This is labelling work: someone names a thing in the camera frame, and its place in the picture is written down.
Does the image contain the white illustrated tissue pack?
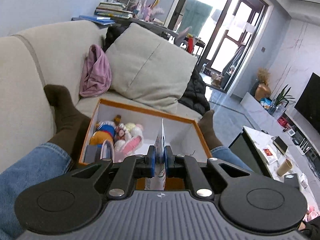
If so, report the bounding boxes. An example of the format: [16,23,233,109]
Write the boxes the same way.
[145,119,165,191]

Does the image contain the pink card wallet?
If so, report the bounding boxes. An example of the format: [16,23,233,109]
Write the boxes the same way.
[100,140,114,161]

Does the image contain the black sleeve right forearm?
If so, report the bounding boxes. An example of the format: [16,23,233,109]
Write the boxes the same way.
[299,217,320,240]

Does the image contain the orange cardboard storage box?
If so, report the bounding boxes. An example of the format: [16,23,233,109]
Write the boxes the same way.
[79,99,212,190]

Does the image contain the white pink bunny plush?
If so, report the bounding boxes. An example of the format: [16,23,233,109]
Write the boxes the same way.
[114,122,144,163]

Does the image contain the right leg blue jeans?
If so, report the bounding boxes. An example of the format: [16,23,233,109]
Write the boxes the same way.
[198,110,252,171]

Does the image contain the leg blue jeans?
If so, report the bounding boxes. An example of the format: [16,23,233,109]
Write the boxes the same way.
[198,110,252,171]
[0,83,92,240]

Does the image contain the brown bear plush blue outfit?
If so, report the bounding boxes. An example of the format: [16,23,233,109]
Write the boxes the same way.
[89,115,121,145]

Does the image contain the dark grey flat case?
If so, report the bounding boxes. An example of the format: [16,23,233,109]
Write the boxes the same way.
[84,144,102,164]

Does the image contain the black puffer jacket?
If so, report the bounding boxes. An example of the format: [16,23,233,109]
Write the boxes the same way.
[178,68,210,116]

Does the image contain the beige sofa cushion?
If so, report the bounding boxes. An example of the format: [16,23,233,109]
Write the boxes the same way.
[106,23,197,113]

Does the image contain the purple crumpled garment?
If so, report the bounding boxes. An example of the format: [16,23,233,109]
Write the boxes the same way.
[79,44,112,98]

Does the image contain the white marble coffee table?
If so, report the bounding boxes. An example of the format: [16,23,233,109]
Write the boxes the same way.
[229,126,319,208]

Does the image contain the left leg blue jeans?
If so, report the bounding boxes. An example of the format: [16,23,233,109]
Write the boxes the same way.
[0,83,92,240]

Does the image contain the black notebook on table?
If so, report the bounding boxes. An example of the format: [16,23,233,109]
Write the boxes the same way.
[272,136,288,155]

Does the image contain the bronze bust sculpture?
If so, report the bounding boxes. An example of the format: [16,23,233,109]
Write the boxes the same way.
[254,68,271,102]

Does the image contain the beige paper cup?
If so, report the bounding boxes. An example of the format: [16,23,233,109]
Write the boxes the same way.
[276,159,293,177]

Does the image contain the green potted plant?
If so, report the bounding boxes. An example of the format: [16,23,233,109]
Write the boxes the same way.
[268,84,295,115]

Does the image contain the white marble tv console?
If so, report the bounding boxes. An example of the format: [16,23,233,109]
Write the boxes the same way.
[240,91,320,160]

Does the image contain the beige fabric sofa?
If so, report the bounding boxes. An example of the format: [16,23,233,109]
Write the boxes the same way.
[1,21,201,170]

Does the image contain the stack of books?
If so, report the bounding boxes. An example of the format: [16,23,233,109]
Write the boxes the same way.
[72,2,133,26]

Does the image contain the black television screen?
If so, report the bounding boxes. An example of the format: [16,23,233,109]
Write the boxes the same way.
[295,73,320,133]

